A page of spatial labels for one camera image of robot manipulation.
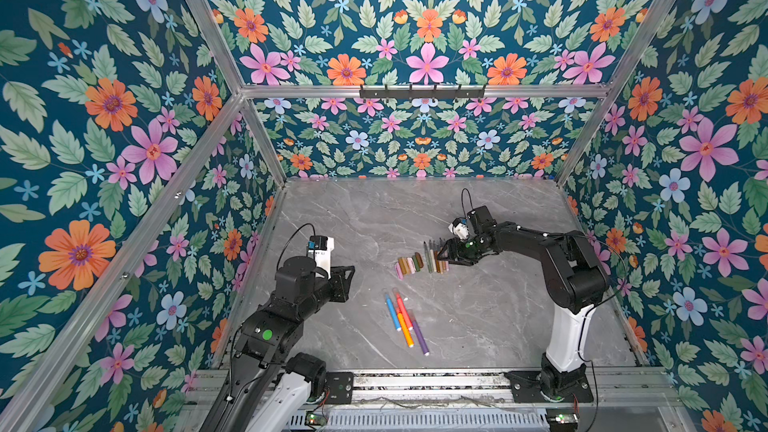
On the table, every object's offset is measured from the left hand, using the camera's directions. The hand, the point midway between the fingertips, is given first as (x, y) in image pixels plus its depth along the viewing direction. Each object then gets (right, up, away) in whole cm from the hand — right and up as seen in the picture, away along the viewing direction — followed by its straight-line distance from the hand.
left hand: (356, 264), depth 68 cm
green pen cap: (+15, -5, +27) cm, 31 cm away
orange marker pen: (+11, -21, +14) cm, 27 cm away
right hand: (+24, -3, +27) cm, 37 cm away
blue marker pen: (+8, -17, +17) cm, 26 cm away
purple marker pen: (+15, -22, +14) cm, 30 cm away
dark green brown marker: (+19, -3, +29) cm, 35 cm away
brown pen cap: (+16, -4, +28) cm, 33 cm away
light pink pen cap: (+13, -6, +27) cm, 31 cm away
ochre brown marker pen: (+23, -6, +27) cm, 36 cm away
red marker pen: (+11, -17, +17) cm, 27 cm away
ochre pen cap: (+11, -6, +27) cm, 30 cm away
